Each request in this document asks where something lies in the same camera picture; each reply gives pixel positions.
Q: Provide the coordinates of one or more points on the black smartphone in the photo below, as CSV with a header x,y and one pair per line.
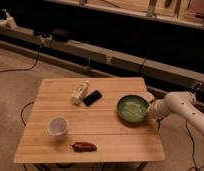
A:
x,y
93,97

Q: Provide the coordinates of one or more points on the wooden table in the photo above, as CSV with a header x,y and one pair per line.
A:
x,y
97,124

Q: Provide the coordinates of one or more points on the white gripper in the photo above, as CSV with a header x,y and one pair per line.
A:
x,y
158,109

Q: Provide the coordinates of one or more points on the green ceramic bowl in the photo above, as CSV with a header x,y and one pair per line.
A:
x,y
132,108

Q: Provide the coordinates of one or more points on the black device on ledge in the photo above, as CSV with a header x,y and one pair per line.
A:
x,y
61,35

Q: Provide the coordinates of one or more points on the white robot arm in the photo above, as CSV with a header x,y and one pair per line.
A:
x,y
182,104

